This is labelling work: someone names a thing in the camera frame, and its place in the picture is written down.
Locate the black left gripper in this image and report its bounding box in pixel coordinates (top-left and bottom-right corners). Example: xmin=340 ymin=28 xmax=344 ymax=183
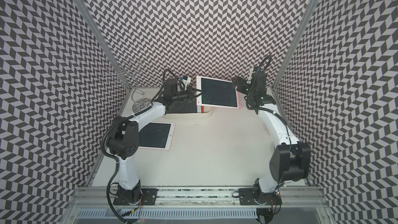
xmin=172 ymin=85 xmax=204 ymax=103

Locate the pink writing tablet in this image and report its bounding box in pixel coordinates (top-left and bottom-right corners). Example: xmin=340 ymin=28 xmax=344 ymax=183
xmin=139 ymin=122 xmax=175 ymax=150
xmin=196 ymin=76 xmax=241 ymax=109

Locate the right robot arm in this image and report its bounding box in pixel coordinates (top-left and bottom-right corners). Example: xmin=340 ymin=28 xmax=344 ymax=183
xmin=232 ymin=56 xmax=311 ymax=222

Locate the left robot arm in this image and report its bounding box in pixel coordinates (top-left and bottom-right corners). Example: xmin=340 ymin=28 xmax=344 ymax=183
xmin=100 ymin=68 xmax=202 ymax=224

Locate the white plastic storage box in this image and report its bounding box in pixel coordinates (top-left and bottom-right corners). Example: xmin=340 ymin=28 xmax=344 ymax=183
xmin=163 ymin=106 xmax=213 ymax=120

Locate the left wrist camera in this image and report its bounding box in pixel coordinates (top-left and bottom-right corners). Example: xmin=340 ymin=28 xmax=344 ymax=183
xmin=179 ymin=76 xmax=192 ymax=89

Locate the chrome wire stand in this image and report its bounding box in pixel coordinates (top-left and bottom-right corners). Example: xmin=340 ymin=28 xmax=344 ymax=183
xmin=99 ymin=61 xmax=150 ymax=113

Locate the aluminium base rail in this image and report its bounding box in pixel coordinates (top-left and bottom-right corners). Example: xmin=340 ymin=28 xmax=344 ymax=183
xmin=60 ymin=186 xmax=334 ymax=224

